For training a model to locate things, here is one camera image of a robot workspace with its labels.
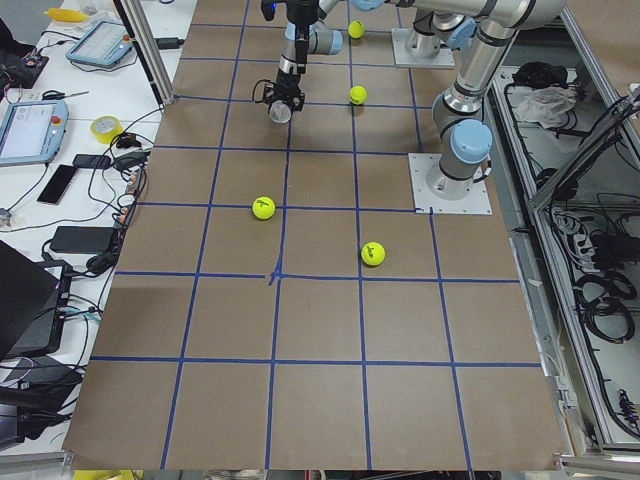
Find yellow tape roll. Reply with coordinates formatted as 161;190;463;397
90;115;124;145

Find tennis ball near base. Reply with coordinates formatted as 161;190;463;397
348;20;365;39

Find blue teach pendant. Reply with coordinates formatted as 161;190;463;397
65;20;133;69
1;100;69;167

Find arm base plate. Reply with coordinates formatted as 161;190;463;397
391;28;455;70
408;153;492;215

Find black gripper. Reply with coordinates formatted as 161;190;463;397
259;72;305;108
260;0;319;75

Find tennis ball left far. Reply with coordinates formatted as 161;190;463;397
360;241;386;267

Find aluminium frame post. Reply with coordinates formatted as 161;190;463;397
113;0;175;107

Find black smartphone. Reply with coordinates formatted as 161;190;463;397
37;165;78;205

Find black laptop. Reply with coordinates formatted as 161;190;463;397
1;243;71;360

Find white tennis ball can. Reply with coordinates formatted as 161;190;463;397
268;100;292;124

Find blue teach pendant far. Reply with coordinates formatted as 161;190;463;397
65;20;133;69

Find scissors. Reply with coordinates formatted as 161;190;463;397
41;90;88;101

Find white cloth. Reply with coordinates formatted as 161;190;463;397
514;87;576;128

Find black power adapter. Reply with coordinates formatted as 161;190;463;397
50;226;115;254

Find tennis ball table centre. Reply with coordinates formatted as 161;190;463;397
349;85;368;106

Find tennis ball left front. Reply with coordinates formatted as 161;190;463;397
252;196;276;220

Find blue teach pendant near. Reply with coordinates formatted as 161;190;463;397
1;100;69;167

